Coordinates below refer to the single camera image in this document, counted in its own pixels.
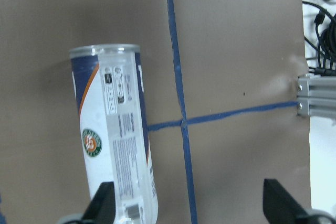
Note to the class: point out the aluminium frame post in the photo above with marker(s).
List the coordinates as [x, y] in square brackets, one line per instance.
[316, 96]

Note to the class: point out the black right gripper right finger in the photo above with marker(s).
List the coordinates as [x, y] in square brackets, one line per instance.
[279, 206]

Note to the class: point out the white tennis ball can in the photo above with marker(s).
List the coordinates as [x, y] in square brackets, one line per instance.
[114, 132]

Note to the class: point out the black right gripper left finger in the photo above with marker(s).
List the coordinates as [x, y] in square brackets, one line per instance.
[102, 206]

